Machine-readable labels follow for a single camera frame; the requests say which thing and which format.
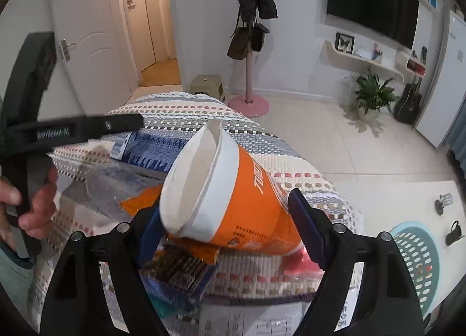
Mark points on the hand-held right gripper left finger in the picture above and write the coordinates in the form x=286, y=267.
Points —
x=150, y=237

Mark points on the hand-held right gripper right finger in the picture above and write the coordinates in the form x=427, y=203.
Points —
x=305, y=234

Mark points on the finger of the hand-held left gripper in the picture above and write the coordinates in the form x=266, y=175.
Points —
x=116, y=123

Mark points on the blue snack packet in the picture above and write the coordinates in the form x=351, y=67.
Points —
x=153, y=150

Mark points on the orange paper cup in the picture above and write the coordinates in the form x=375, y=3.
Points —
x=255, y=205

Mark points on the light blue plastic basket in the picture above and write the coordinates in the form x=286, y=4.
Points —
x=418, y=266

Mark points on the person's left hand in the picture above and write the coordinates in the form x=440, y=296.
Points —
x=40, y=205

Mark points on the red wrapper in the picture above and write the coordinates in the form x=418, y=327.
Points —
x=298, y=266

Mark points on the orange snack wrapper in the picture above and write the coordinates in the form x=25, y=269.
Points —
x=140, y=201

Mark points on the blue chocolate box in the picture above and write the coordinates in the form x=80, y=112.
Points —
x=178, y=277

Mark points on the clear plastic bottle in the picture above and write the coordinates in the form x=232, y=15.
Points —
x=109, y=183

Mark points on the white door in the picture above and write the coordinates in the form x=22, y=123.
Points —
x=94, y=48

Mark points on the hallway door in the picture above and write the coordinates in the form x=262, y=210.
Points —
x=140, y=30

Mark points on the beige stool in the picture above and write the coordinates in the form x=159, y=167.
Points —
x=205, y=84

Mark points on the striped knit blanket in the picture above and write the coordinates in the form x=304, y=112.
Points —
x=233, y=128

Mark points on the black phone stand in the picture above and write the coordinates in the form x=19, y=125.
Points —
x=440, y=206

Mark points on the pink coat rack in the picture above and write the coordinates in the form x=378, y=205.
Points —
x=249, y=77

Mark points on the brown bag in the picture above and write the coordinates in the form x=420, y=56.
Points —
x=238, y=44

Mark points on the black mug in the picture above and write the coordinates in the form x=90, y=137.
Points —
x=454, y=236

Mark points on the green potted plant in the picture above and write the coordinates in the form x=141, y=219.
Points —
x=373, y=92

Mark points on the black bag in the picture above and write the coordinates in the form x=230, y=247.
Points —
x=259, y=39

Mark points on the black guitar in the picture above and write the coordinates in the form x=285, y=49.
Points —
x=407, y=103

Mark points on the pen holder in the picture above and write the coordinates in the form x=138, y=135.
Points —
x=376, y=54

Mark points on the framed butterfly picture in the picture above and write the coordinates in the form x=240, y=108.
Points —
x=344, y=43

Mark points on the red white box shelf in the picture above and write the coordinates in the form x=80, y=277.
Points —
x=415, y=66

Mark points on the white standing air conditioner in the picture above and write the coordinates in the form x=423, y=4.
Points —
x=444, y=84

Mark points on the black television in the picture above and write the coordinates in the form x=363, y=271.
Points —
x=371, y=1

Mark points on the white curved wall shelf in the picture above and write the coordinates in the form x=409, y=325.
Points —
x=364, y=62

